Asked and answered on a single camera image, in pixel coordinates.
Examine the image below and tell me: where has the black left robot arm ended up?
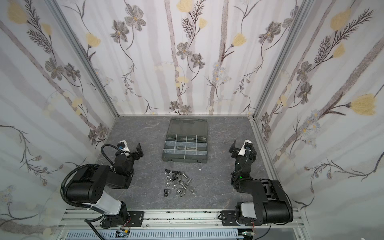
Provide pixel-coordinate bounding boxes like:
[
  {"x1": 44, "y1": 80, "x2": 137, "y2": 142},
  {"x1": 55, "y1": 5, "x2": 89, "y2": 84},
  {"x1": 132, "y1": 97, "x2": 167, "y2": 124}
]
[{"x1": 60, "y1": 141, "x2": 144, "y2": 229}]

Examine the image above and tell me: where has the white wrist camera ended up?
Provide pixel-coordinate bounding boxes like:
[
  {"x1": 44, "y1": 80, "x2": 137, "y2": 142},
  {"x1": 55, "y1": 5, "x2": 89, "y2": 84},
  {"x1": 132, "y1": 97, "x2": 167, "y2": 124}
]
[
  {"x1": 117, "y1": 140, "x2": 131, "y2": 154},
  {"x1": 239, "y1": 140, "x2": 252, "y2": 156}
]

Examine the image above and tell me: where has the black corrugated cable hose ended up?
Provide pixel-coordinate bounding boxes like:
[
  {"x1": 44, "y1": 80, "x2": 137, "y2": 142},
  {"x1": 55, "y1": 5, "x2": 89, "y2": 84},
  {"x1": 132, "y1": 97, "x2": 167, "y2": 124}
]
[{"x1": 59, "y1": 143, "x2": 124, "y2": 209}]

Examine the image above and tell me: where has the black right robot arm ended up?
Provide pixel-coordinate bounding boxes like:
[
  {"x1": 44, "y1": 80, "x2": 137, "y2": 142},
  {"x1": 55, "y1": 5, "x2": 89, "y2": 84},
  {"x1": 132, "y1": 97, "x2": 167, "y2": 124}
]
[{"x1": 229, "y1": 140, "x2": 294, "y2": 226}]

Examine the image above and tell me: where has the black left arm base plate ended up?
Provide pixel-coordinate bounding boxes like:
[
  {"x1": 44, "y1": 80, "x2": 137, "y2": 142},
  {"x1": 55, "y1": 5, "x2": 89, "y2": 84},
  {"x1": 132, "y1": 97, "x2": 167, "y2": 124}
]
[{"x1": 127, "y1": 211, "x2": 145, "y2": 228}]

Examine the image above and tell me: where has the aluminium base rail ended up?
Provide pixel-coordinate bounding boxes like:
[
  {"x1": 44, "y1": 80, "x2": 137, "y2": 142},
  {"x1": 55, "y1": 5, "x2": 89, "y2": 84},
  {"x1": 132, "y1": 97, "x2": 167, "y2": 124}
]
[{"x1": 58, "y1": 209, "x2": 305, "y2": 230}]

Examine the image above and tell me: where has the green plastic organizer box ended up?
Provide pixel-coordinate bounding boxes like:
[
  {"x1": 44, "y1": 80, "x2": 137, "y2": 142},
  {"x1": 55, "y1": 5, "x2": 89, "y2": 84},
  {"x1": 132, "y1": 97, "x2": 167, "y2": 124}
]
[{"x1": 162, "y1": 118, "x2": 208, "y2": 164}]

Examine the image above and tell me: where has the white slotted cable duct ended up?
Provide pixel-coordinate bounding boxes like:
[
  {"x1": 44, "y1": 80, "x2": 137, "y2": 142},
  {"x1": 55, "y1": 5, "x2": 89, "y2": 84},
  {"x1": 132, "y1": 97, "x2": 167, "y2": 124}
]
[{"x1": 65, "y1": 229, "x2": 244, "y2": 240}]

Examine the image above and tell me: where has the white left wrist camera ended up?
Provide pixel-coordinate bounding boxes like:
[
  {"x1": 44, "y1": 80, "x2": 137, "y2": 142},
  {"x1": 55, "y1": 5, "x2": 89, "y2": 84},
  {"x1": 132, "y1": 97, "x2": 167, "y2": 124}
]
[{"x1": 117, "y1": 140, "x2": 131, "y2": 154}]

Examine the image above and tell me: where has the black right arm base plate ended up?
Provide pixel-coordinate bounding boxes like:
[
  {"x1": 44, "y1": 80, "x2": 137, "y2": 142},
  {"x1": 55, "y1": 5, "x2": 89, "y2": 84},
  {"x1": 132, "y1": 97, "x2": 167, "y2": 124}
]
[{"x1": 218, "y1": 210, "x2": 238, "y2": 227}]

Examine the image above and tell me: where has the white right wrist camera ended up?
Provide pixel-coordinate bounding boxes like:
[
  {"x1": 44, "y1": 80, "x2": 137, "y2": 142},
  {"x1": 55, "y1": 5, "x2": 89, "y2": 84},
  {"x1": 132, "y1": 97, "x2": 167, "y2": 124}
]
[{"x1": 239, "y1": 140, "x2": 252, "y2": 156}]

